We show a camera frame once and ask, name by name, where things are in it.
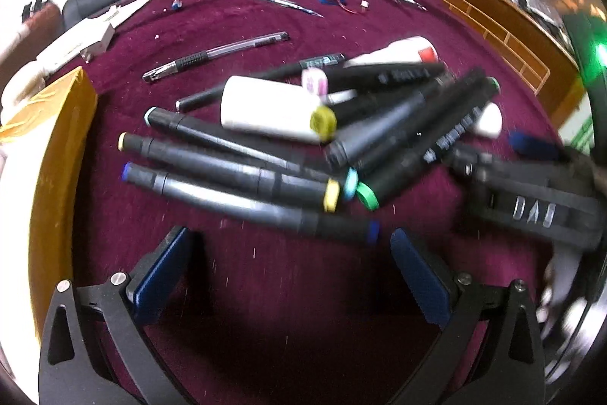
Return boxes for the black marker pink cap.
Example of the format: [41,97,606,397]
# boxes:
[300,61,445,96]

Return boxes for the green tracker device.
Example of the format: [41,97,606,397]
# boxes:
[563,12,606,165]

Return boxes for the white power adapter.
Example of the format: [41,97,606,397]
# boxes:
[79,22,115,64]

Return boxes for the white paper sheets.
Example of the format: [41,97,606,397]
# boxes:
[1,0,150,114]

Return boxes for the white bottle yellow cap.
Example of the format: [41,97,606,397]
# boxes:
[220,76,338,143]

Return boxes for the black marker blue caps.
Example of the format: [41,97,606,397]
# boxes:
[121,162,380,246]

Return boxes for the silver metal pen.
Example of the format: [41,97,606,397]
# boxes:
[259,0,323,19]

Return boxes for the thin black pen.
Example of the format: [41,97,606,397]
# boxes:
[175,54,346,113]

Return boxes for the white bottle red cap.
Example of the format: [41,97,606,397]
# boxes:
[344,36,439,68]

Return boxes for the black marker dark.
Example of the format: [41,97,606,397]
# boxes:
[324,68,486,170]

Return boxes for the small nail clipper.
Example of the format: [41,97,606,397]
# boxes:
[395,0,427,11]

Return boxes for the black marker yellow caps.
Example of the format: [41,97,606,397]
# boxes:
[117,132,341,213]

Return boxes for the black marker light-blue cap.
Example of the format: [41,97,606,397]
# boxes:
[143,106,359,202]

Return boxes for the clear black gel pen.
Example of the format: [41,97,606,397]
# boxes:
[142,32,290,83]

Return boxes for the white gloved right hand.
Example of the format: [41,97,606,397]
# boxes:
[537,244,606,347]

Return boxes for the wooden cabinet counter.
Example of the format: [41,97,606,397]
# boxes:
[441,0,584,128]

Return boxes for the black marker green cap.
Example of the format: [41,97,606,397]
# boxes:
[357,76,500,211]

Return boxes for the yellow taped cardboard tray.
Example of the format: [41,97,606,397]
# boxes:
[1,67,98,340]

